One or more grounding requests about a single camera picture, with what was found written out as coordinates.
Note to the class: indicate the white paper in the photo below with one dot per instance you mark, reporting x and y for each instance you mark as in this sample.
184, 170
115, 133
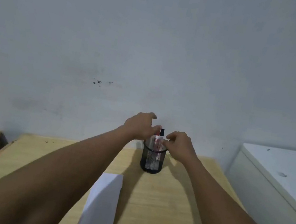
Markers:
102, 206

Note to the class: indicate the person's right forearm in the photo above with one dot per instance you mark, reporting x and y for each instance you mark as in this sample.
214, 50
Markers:
225, 223

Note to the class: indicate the black mesh pen holder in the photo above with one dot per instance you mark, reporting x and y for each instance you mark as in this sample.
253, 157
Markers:
153, 166

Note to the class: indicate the person's left forearm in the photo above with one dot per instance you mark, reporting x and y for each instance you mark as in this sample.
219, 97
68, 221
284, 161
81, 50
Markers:
57, 174

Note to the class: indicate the person's left hand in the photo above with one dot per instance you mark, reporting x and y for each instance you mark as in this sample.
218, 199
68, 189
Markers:
138, 125

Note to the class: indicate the red marker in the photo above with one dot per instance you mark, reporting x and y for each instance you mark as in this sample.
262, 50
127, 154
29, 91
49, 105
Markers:
157, 140

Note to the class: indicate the person's right hand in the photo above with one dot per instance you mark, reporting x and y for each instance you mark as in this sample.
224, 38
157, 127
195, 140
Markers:
181, 146

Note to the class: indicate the white cabinet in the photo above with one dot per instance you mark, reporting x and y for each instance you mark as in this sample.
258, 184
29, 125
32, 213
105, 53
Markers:
278, 187

